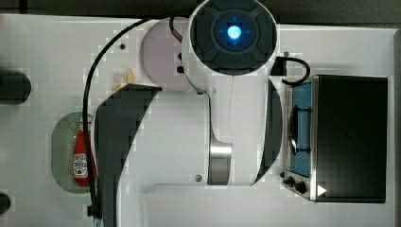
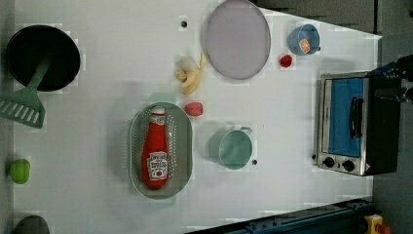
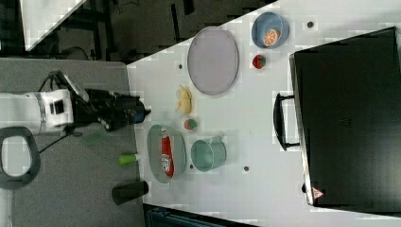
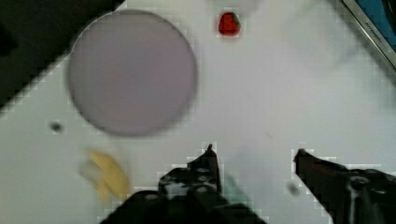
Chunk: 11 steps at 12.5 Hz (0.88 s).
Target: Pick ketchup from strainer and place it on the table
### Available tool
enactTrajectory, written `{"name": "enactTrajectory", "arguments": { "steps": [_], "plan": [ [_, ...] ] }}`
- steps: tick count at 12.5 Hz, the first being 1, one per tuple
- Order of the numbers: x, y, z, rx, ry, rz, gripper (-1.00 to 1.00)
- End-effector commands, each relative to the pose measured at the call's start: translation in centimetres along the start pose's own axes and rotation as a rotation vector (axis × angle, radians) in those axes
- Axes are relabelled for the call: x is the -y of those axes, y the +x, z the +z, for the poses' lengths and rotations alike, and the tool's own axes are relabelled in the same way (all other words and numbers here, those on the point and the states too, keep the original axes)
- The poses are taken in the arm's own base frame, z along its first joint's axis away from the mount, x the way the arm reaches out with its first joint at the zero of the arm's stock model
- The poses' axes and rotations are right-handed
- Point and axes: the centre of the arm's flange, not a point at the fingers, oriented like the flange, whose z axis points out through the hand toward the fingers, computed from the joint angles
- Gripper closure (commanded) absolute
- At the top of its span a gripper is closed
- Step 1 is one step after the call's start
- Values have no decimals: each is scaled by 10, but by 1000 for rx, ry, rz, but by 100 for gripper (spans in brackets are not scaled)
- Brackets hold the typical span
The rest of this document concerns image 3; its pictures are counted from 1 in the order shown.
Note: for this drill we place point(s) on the red plush ketchup bottle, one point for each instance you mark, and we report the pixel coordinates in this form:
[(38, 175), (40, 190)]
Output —
[(167, 158)]

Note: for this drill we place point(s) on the small red plush strawberry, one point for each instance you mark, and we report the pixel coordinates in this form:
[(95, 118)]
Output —
[(259, 61)]

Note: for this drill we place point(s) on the blue bowl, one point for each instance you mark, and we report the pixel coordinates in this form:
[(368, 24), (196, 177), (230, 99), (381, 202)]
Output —
[(265, 22)]

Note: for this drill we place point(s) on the green plush pepper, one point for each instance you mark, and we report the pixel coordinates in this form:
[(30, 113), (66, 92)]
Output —
[(126, 159)]

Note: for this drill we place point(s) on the black round container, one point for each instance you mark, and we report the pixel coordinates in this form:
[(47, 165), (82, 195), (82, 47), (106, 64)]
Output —
[(128, 192)]

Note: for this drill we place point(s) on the large grey round plate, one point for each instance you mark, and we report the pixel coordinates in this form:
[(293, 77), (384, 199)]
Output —
[(212, 61)]

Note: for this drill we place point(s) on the black toaster oven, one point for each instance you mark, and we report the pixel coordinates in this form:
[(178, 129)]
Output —
[(347, 105)]

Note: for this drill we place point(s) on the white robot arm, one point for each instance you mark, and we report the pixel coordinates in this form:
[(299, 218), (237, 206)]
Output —
[(64, 110)]

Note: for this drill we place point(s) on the plush orange slice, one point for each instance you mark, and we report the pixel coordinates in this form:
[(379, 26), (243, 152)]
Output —
[(271, 37)]

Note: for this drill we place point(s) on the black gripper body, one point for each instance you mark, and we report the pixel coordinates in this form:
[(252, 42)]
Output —
[(113, 110)]

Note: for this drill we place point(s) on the green metal cup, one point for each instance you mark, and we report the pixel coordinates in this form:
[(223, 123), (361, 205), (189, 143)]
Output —
[(208, 154)]

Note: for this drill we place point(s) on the plush peeled banana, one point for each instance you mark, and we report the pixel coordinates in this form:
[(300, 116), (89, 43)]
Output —
[(184, 100)]

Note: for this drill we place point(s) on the plush strawberry near strainer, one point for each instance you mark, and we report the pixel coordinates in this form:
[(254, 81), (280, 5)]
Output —
[(190, 124)]

